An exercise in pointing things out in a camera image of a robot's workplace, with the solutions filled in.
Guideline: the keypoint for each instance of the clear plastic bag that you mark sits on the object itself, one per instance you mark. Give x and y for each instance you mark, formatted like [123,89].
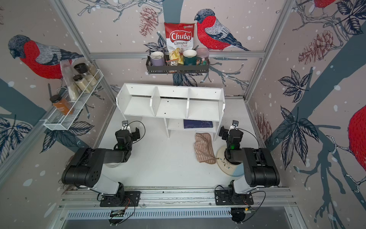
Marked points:
[73,90]

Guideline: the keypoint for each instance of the black wall shelf basket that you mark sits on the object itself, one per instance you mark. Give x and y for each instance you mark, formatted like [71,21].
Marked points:
[167,68]

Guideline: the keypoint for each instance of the white wire wall rack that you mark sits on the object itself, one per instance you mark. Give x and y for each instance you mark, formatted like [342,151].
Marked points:
[59,121]

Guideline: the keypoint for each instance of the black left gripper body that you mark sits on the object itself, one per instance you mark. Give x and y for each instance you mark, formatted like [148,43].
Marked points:
[134,137]

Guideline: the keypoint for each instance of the beige striped knitted cloth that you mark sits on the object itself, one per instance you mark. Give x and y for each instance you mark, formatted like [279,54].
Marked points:
[203,148]

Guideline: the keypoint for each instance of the lavender mug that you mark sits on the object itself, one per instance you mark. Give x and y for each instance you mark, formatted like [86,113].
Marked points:
[157,58]

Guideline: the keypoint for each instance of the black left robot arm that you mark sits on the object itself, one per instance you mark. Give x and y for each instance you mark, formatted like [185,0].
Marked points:
[85,169]

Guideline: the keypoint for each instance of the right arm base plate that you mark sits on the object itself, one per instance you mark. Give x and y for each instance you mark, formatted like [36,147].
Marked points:
[223,198]

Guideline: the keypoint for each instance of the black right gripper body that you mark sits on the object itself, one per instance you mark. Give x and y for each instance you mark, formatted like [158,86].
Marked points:
[225,136]

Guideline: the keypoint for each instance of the dark blue book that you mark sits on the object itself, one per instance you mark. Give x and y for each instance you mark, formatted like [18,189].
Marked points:
[190,124]

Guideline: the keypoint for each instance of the green mug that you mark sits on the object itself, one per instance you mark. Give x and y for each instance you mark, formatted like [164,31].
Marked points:
[190,57]

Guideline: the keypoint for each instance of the pink lidded jar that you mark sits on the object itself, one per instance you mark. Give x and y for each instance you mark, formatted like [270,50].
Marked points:
[202,57]

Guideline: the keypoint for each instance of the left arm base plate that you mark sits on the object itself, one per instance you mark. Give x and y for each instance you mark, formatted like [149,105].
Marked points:
[128,198]

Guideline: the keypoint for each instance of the black lid spice jar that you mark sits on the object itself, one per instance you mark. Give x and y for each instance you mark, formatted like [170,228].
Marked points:
[82,83]
[84,71]

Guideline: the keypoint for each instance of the cream and blue plate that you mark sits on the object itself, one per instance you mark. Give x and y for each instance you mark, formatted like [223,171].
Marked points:
[227,167]

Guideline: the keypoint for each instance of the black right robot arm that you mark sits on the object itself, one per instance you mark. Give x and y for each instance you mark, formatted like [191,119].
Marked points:
[258,166]

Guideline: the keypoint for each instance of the white wooden bookshelf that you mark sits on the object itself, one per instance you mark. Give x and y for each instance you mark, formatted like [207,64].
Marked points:
[173,104]

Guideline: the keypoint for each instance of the red Chuba chips bag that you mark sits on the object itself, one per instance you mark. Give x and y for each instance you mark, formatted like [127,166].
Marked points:
[179,36]

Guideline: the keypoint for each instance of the orange spice jar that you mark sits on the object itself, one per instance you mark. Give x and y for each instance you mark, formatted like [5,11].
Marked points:
[61,104]

